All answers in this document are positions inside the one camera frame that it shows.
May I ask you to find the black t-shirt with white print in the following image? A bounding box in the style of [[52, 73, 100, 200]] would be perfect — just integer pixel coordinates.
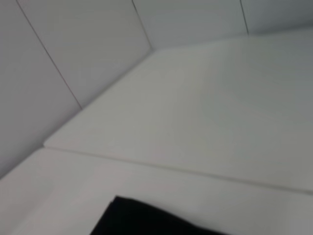
[[89, 195, 227, 235]]

